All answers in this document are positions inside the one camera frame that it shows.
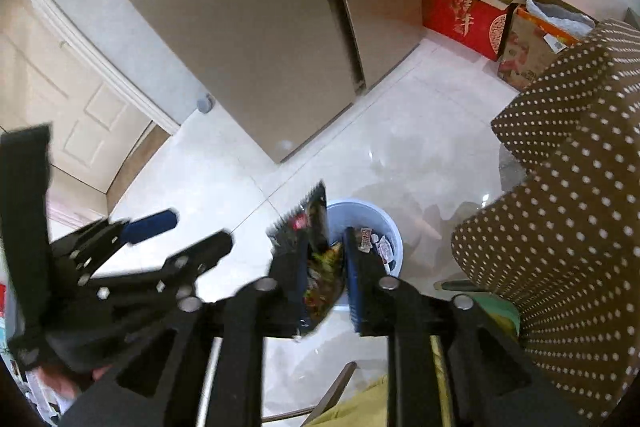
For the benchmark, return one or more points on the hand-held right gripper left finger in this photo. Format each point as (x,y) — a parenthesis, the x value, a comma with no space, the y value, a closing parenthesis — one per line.
(299,277)

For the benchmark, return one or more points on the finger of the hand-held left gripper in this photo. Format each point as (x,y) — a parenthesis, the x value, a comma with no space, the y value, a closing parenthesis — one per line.
(150,224)
(210,249)

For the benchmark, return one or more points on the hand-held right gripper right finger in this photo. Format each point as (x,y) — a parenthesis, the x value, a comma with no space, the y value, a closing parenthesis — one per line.
(354,282)

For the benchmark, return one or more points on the dark mottled snack packet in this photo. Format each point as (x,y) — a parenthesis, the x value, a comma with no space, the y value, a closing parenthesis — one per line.
(322,277)

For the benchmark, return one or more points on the blue plastic bin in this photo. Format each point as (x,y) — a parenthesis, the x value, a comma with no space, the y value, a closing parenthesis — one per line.
(385,224)

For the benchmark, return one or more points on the red white wrapper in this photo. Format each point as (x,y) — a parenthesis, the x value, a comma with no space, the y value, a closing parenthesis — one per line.
(366,238)

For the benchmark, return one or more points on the white panel door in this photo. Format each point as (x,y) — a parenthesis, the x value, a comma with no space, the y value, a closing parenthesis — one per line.
(60,107)

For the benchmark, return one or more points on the person's yellow-green trouser leg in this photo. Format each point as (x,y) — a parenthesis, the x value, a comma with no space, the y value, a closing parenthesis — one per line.
(360,407)

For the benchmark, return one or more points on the grey cylinder stub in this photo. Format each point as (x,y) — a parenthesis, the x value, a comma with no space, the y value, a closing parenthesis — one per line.
(204,103)

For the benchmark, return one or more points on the colourful patterned cushion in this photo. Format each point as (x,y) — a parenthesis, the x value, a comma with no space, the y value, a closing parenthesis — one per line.
(500,317)

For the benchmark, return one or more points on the beige double-door refrigerator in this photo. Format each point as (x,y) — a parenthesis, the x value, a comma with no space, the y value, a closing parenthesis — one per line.
(225,32)

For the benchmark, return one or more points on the brown polka dot tablecloth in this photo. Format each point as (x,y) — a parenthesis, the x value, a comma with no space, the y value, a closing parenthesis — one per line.
(575,182)

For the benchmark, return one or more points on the red gift box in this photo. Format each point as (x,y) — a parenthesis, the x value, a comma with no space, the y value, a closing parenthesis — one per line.
(460,19)

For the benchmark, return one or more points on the printed brown carton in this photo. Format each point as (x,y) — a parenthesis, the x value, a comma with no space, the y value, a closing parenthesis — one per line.
(530,52)

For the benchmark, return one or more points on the white door frame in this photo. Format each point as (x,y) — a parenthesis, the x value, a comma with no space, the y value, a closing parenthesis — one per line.
(100,32)

